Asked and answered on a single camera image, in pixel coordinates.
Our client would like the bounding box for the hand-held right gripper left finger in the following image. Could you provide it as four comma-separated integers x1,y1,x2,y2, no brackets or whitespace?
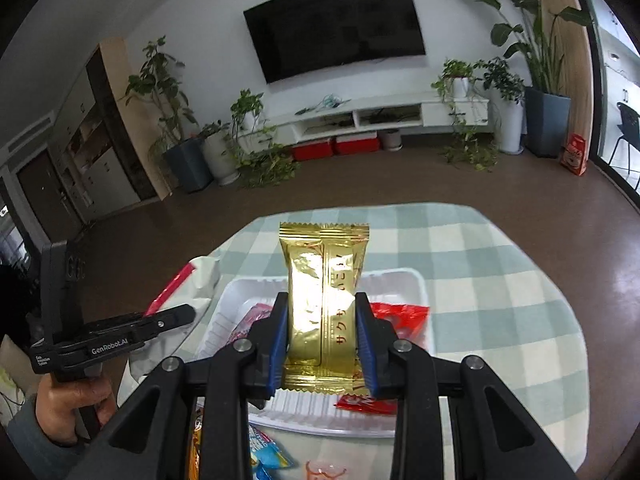
65,291,291,480

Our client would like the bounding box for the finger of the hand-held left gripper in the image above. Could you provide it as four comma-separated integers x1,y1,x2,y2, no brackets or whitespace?
85,303,197,344

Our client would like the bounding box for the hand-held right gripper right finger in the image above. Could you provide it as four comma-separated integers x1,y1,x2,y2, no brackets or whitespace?
354,291,576,480

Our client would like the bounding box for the pink snack packet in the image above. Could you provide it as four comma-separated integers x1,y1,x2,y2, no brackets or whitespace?
227,302,276,346

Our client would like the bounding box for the red chocolate snack bag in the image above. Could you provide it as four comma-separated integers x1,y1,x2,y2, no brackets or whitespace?
334,302,431,413

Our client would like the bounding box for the white red-striped snack packet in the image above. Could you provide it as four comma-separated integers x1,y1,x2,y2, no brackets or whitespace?
142,256,221,321

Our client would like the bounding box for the gold snack packet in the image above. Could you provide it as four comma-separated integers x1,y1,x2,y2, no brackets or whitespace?
278,221,372,395

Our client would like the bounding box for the white plastic tray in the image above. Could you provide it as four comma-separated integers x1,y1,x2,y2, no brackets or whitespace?
192,267,431,438

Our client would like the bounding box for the orange snack packet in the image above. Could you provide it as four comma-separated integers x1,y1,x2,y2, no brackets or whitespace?
187,410,206,480

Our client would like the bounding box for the person's left forearm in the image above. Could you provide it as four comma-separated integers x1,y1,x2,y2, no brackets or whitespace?
5,395,86,480

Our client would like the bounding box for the person's left hand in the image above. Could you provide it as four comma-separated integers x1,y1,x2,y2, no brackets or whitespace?
35,376,119,447

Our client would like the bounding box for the beige cushioned seat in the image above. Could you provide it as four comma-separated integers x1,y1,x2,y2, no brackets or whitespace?
0,335,36,426

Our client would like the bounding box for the light blue snack packet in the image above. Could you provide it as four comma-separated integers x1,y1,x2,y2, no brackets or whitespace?
247,422,293,480

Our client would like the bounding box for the green checked tablecloth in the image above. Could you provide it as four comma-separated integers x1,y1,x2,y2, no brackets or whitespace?
117,202,583,480

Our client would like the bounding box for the clear red-print packet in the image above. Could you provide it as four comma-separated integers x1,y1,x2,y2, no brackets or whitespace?
305,460,348,480

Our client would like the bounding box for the leafy tree in blue pot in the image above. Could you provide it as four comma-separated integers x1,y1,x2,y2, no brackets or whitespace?
122,35,213,195

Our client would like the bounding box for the plant in white ribbed pot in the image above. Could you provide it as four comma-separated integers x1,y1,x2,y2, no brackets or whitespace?
197,120,241,186

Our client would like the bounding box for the red storage box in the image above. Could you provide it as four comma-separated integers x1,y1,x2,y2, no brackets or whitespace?
335,134,381,156
291,140,335,162

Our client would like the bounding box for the trailing pothos plant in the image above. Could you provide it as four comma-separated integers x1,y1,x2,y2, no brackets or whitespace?
227,89,301,190

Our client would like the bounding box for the white television cabinet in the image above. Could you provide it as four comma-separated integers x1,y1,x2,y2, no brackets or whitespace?
235,91,491,146

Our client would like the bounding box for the bushy plant tall white pot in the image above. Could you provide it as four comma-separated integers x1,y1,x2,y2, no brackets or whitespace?
475,57,526,156

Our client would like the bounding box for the red bag on floor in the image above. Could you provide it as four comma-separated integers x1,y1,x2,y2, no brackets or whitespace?
559,133,591,177

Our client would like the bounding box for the trailing plant in white pot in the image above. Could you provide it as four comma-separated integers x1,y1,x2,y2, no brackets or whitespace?
431,59,501,171

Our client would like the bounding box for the large-leaf plant in blue pot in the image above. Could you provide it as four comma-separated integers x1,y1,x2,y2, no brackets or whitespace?
444,0,593,158

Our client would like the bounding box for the black metal chair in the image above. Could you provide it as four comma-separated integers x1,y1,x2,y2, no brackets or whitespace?
607,101,640,176

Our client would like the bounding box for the glass sliding door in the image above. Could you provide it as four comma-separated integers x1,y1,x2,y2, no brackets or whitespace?
565,0,640,201

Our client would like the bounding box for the white wall cabinet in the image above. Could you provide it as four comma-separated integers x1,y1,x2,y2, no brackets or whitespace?
0,42,171,241

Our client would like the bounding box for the black wall television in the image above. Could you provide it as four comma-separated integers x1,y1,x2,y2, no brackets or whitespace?
243,0,427,85

